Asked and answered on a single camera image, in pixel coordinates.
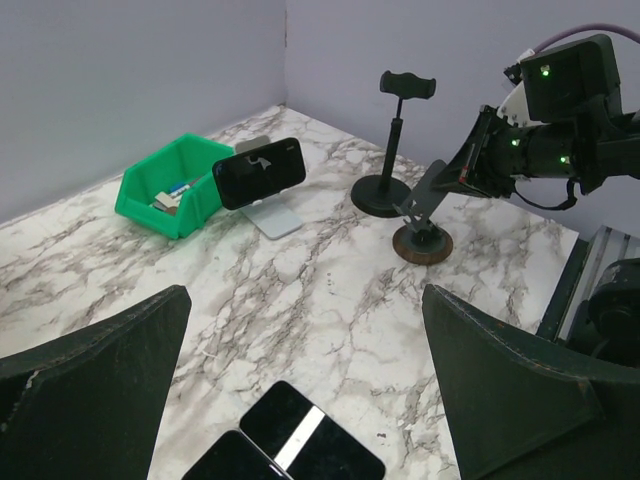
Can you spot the black phone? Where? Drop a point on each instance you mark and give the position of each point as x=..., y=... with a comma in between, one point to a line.
x=234, y=457

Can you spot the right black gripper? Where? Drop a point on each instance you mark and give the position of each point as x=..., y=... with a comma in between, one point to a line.
x=488, y=162

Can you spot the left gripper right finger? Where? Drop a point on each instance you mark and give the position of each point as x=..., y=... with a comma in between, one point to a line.
x=521, y=407

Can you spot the round wooden base stand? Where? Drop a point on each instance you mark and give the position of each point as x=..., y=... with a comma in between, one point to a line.
x=419, y=241

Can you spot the silver phone stand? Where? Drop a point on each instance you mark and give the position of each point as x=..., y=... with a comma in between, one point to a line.
x=270, y=215

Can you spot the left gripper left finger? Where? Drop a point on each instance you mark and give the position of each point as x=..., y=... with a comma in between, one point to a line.
x=88, y=405

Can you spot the black mounting rail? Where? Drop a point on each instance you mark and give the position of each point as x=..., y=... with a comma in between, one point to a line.
x=594, y=309

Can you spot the green plastic bin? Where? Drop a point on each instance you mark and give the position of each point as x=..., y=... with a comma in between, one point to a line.
x=173, y=191

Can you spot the black phone stand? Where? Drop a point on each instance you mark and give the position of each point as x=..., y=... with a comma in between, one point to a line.
x=378, y=195

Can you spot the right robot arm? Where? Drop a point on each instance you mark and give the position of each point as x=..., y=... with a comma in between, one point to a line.
x=578, y=133

